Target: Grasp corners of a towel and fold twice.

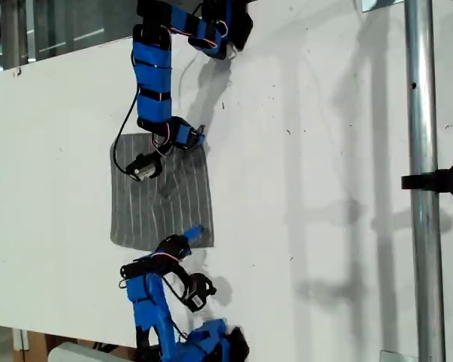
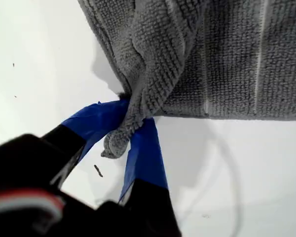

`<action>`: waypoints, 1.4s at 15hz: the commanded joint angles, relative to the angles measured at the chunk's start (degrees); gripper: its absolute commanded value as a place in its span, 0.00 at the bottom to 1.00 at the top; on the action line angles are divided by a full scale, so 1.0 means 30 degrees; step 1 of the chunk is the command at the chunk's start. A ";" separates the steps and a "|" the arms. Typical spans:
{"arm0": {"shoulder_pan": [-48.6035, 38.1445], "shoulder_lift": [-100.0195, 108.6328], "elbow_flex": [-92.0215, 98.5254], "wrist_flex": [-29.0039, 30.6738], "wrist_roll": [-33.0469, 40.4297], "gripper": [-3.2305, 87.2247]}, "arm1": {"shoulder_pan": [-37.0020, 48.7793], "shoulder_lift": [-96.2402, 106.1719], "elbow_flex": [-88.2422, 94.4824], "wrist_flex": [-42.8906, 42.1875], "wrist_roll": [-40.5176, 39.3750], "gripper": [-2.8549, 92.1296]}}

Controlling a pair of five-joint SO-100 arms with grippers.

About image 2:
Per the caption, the red white servo wire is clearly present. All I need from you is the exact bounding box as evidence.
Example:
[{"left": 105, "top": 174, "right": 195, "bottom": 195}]
[{"left": 0, "top": 189, "right": 66, "bottom": 219}]

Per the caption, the grey striped towel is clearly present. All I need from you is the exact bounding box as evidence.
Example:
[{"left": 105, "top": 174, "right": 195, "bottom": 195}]
[{"left": 77, "top": 0, "right": 296, "bottom": 160}]

